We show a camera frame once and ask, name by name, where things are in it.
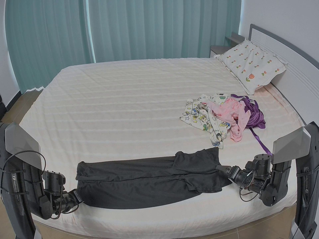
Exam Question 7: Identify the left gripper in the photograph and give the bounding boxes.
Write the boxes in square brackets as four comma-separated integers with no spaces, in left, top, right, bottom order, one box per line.
[62,189,84,213]

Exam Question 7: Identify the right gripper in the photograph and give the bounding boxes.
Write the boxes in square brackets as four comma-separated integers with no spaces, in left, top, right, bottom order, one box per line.
[227,166,251,188]

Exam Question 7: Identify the black T-shirt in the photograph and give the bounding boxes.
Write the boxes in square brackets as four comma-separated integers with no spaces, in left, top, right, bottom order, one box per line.
[75,147,231,210]

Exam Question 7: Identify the bed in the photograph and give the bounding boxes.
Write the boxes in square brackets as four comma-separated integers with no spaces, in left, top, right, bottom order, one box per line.
[0,23,319,230]

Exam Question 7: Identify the purple satin garment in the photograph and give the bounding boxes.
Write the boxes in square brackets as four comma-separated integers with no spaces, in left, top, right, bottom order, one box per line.
[230,94,272,155]

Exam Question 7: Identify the pink garment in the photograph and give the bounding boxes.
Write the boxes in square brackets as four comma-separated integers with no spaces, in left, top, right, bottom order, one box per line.
[207,97,251,142]

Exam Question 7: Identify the white printed pyjama garment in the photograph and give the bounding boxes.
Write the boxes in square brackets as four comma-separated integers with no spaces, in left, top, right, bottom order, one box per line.
[179,93,231,149]

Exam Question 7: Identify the white printed pillow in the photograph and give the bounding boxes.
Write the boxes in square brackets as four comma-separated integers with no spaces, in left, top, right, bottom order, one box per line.
[214,38,287,95]

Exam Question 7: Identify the grey bedside table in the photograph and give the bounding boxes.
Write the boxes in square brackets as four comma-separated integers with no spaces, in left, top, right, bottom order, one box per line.
[210,32,246,58]

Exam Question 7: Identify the blue-green curtain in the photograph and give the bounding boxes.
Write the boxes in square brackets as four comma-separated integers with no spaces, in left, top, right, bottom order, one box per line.
[5,0,96,93]
[88,0,243,64]

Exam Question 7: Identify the black cable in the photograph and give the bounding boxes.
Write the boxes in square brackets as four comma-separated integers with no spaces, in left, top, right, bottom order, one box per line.
[239,186,262,202]

